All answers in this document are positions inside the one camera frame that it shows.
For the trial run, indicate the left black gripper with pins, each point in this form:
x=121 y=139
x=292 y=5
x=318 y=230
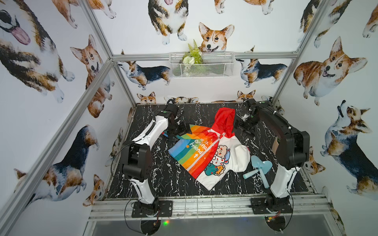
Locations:
x=181 y=128

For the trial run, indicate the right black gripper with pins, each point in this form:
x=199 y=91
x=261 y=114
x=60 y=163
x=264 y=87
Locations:
x=238 y=122

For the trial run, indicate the rainbow kids hooded jacket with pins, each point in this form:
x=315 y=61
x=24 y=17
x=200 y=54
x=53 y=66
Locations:
x=208 y=153

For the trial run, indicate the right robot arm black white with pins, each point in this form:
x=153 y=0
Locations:
x=292 y=151

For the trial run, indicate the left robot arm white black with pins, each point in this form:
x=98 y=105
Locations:
x=136 y=156

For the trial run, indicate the beige pot green plant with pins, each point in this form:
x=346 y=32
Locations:
x=275 y=145

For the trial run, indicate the light blue toy shovel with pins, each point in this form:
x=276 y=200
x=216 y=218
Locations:
x=260 y=167

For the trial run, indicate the green fern with white flower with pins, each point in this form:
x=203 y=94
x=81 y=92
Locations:
x=192 y=58

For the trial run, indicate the white wire wall basket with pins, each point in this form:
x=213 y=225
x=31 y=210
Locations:
x=214 y=65

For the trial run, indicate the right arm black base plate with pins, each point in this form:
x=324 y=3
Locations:
x=271 y=205

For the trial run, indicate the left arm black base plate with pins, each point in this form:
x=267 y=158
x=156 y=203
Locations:
x=162 y=209

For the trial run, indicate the aluminium front rail frame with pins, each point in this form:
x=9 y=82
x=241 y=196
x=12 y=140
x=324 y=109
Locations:
x=208 y=207

